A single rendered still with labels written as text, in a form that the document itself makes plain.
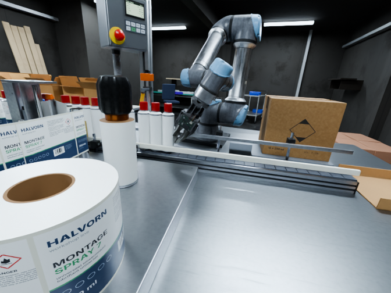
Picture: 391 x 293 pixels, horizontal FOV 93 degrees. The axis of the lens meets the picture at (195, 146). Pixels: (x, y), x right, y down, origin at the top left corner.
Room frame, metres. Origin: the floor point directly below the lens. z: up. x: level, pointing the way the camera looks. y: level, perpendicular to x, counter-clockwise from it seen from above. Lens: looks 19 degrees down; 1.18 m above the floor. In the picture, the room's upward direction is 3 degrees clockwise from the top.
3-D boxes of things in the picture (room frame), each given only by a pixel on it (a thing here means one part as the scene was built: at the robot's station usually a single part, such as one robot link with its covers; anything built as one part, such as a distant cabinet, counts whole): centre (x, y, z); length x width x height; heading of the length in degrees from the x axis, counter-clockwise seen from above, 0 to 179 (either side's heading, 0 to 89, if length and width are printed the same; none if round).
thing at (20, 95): (0.78, 0.67, 1.01); 0.14 x 0.13 x 0.26; 79
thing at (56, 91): (2.63, 1.97, 0.97); 0.45 x 0.44 x 0.37; 164
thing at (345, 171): (0.69, -0.04, 0.91); 1.07 x 0.01 x 0.02; 79
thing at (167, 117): (0.77, 0.12, 0.98); 0.05 x 0.05 x 0.20
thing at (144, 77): (0.84, 0.23, 1.05); 0.10 x 0.04 x 0.33; 169
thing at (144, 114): (0.78, 0.22, 0.98); 0.05 x 0.05 x 0.20
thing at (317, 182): (0.79, 0.23, 0.85); 1.65 x 0.11 x 0.05; 79
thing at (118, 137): (0.50, 0.21, 1.03); 0.09 x 0.09 x 0.30
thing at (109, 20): (0.89, 0.32, 1.38); 0.17 x 0.10 x 0.19; 134
